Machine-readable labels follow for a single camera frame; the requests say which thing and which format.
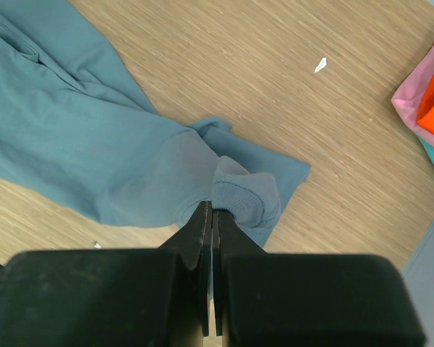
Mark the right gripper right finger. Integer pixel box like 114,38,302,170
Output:
212,211,427,346

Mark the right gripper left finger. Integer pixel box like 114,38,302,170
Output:
0,202,212,346

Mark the grey-blue t shirt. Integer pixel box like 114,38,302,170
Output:
0,1,310,245

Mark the pink folded t shirt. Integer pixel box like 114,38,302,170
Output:
391,45,434,148

